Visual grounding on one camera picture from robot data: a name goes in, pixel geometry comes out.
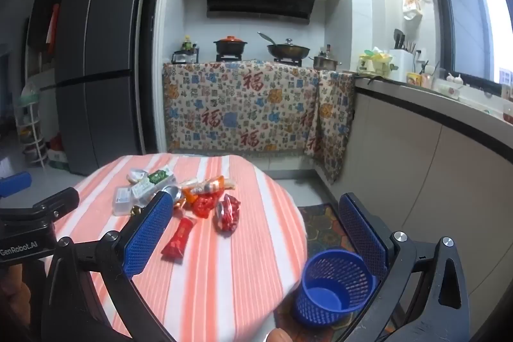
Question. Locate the hanging yellow white bag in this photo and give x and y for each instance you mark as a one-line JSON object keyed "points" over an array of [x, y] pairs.
{"points": [[412, 1]]}

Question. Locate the table with striped tablecloth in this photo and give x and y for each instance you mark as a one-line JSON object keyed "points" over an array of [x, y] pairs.
{"points": [[224, 266]]}

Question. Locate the white utensil holder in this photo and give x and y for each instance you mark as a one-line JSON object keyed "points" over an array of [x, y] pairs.
{"points": [[402, 63]]}

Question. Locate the red wrapper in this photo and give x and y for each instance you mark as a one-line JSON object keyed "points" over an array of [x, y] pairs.
{"points": [[204, 205]]}

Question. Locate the crushed orange soda can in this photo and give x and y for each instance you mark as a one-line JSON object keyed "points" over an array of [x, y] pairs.
{"points": [[186, 197]]}

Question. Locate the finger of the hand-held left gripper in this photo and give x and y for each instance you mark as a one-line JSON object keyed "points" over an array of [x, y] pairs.
{"points": [[14, 183]]}

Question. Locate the red hanging cloth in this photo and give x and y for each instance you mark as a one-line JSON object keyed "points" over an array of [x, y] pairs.
{"points": [[53, 27]]}

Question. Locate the grey refrigerator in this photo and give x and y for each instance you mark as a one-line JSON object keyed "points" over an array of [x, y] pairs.
{"points": [[100, 65]]}

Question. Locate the window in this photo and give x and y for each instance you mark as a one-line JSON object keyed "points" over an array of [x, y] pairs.
{"points": [[473, 5]]}

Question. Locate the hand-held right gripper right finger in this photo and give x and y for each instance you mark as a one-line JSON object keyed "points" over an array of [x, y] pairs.
{"points": [[362, 234]]}

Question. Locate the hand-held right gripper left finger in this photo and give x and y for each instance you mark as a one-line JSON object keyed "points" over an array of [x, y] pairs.
{"points": [[148, 234]]}

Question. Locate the large patterned cloth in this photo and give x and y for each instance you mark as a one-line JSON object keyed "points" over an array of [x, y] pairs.
{"points": [[240, 109]]}

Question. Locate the kitchen counter with cabinets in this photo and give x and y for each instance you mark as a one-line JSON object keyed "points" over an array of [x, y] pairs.
{"points": [[421, 173]]}

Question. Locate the black pot with orange lid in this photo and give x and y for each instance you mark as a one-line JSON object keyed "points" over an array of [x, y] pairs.
{"points": [[230, 45]]}

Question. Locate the white orange snack wrapper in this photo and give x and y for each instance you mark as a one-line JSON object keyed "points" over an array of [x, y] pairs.
{"points": [[136, 175]]}

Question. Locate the white storage rack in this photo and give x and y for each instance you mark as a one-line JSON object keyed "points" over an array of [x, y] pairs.
{"points": [[32, 125]]}

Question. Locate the small steel pot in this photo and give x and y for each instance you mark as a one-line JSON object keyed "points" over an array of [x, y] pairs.
{"points": [[325, 62]]}

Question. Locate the green white milk carton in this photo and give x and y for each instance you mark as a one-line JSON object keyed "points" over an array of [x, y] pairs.
{"points": [[154, 179]]}

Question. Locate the blue plastic mesh basket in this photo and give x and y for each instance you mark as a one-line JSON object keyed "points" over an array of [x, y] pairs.
{"points": [[332, 298]]}

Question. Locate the orange sausage packet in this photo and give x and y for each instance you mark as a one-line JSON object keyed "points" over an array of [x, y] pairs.
{"points": [[208, 185]]}

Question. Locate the narrow patterned cloth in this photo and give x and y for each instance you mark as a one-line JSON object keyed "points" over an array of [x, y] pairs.
{"points": [[332, 125]]}

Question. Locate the red silver packet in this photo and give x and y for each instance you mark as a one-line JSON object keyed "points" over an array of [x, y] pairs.
{"points": [[227, 213]]}

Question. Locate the pale yellow container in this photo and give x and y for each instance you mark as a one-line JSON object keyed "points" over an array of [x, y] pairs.
{"points": [[376, 63]]}

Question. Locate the wok with glass lid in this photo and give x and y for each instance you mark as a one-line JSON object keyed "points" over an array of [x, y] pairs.
{"points": [[288, 50]]}

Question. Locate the long red sausage packet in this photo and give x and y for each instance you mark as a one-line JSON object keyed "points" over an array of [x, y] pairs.
{"points": [[179, 240]]}

